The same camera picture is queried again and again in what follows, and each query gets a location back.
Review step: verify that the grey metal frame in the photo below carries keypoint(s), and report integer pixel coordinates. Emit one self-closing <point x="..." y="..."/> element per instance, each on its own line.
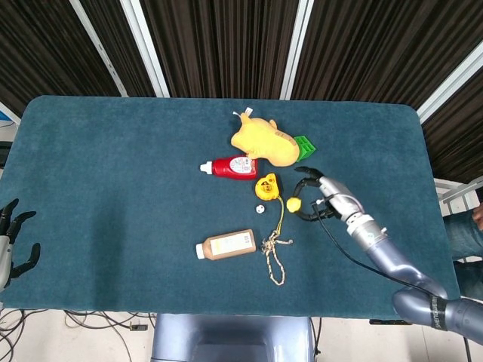
<point x="453" y="196"/>

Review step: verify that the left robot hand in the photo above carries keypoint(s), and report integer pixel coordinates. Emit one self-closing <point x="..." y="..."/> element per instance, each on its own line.
<point x="5" y="249"/>

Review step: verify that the white partition post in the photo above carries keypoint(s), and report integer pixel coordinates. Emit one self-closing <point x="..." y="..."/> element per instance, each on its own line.
<point x="296" y="49"/>
<point x="145" y="49"/>
<point x="100" y="49"/>
<point x="449" y="86"/>

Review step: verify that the red ketchup bottle white cap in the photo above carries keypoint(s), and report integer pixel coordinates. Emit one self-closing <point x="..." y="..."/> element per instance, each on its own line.
<point x="230" y="168"/>

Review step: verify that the yellow plush dinosaur toy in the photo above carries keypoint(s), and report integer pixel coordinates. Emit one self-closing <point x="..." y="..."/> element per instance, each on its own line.
<point x="264" y="143"/>

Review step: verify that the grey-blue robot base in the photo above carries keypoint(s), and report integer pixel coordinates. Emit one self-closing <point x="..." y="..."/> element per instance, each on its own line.
<point x="226" y="339"/>

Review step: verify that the small yellow duck toy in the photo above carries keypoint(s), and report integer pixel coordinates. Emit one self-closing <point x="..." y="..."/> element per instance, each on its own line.
<point x="293" y="204"/>

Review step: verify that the person in jeans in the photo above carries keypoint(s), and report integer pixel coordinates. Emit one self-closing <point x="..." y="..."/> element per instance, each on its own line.
<point x="464" y="234"/>

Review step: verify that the black power adapter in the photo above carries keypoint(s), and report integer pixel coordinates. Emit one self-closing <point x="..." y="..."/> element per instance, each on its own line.
<point x="138" y="327"/>

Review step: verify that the green plastic block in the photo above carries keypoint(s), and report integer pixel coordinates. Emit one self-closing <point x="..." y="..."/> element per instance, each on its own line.
<point x="306" y="146"/>

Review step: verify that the yellow duck tape measure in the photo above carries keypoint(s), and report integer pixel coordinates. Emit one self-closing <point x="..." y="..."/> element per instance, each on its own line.
<point x="267" y="186"/>

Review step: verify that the blue velvet table cloth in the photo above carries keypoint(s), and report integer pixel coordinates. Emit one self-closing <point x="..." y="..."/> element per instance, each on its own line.
<point x="113" y="226"/>

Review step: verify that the small soccer ball toy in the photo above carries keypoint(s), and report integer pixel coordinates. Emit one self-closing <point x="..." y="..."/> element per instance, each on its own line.
<point x="260" y="209"/>

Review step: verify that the brown drink bottle white cap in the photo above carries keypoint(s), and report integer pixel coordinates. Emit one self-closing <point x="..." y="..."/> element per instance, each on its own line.
<point x="230" y="245"/>

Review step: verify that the white blue board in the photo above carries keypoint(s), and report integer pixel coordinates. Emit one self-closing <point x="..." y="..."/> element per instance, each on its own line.
<point x="5" y="117"/>

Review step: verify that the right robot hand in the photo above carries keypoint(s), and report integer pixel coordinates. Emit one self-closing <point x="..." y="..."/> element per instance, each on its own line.
<point x="337" y="198"/>

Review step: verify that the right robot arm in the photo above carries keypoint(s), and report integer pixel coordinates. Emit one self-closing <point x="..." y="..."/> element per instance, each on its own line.
<point x="392" y="260"/>

